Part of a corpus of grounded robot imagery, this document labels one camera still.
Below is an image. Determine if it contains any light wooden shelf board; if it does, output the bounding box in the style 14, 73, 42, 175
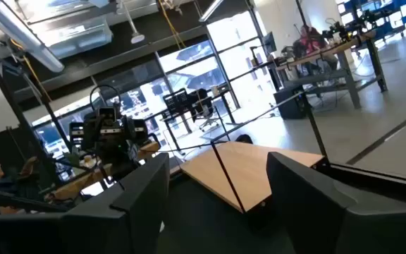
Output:
180, 140, 326, 214

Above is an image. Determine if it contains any white ceiling duct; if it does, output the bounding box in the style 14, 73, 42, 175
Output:
0, 0, 66, 74

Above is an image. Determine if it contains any black computer tower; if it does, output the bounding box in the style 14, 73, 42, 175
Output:
273, 86, 312, 120

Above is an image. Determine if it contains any yellow hanging cable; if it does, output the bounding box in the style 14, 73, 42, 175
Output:
156, 0, 187, 50

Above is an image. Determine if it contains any black wire mesh basket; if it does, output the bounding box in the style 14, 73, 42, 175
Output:
163, 88, 190, 116

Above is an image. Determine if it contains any neighbouring wooden table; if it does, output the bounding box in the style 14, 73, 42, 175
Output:
49, 140, 161, 202

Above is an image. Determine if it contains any distant wooden workbench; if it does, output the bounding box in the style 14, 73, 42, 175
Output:
276, 30, 390, 110

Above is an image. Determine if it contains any distant black monitor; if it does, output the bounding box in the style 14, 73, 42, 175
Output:
262, 31, 278, 56

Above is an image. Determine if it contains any black metal rig frame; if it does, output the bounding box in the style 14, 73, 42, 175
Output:
0, 51, 406, 214

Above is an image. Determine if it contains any white pendant lamp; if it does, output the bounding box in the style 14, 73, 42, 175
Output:
120, 0, 146, 45

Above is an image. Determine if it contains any blue metal storage rack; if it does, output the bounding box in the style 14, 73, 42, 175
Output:
336, 0, 406, 40

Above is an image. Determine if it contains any black office chair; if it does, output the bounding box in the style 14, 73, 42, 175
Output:
187, 87, 221, 132

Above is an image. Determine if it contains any translucent ceiling light panel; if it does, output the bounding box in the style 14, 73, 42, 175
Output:
37, 17, 114, 59

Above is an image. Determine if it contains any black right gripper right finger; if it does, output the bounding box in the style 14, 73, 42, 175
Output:
266, 151, 357, 254

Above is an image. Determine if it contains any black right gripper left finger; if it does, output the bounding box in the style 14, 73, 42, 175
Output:
63, 152, 171, 254

